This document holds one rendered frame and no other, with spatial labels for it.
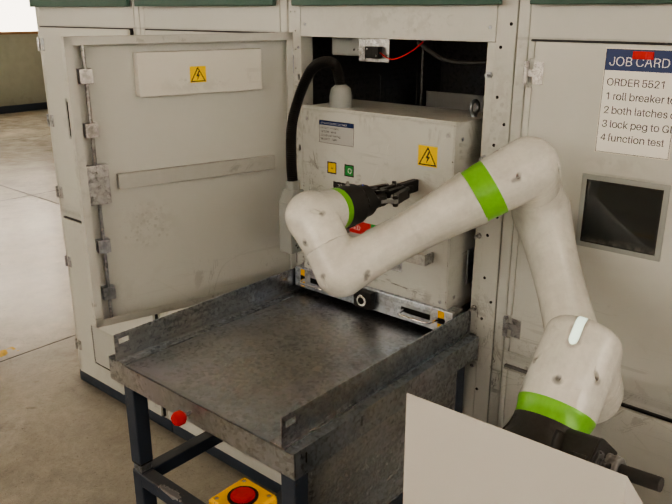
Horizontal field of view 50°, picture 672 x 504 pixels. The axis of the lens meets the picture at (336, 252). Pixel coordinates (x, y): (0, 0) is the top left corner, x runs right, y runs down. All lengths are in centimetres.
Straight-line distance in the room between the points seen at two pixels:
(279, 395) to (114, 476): 141
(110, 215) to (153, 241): 14
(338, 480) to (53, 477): 159
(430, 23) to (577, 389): 97
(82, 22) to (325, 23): 120
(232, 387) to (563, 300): 73
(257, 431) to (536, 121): 89
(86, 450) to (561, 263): 213
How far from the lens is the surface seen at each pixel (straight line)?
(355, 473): 164
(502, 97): 172
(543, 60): 165
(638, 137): 158
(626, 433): 179
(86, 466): 300
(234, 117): 206
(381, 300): 194
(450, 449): 119
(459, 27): 177
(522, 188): 144
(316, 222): 145
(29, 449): 318
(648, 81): 156
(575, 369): 122
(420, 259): 179
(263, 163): 210
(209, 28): 236
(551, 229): 154
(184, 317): 189
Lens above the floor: 164
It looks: 19 degrees down
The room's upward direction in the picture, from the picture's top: straight up
